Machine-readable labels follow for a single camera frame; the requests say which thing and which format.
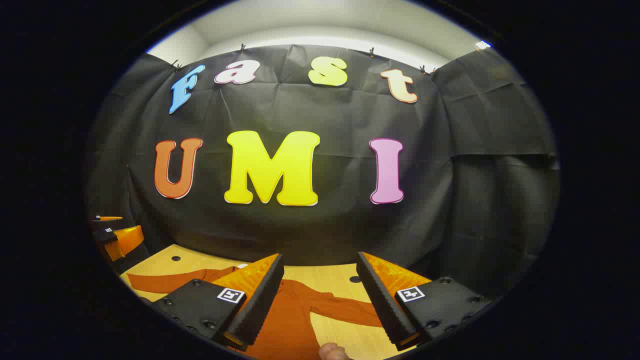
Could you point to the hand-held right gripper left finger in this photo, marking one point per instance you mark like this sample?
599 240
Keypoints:
260 305

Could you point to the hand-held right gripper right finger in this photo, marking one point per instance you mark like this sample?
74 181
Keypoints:
382 305

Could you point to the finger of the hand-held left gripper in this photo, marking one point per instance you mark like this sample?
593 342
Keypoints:
107 218
125 242

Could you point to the rust orange coat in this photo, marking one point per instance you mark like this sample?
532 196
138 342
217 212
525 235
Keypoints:
295 325

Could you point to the black backdrop cloth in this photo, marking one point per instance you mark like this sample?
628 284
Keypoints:
310 235

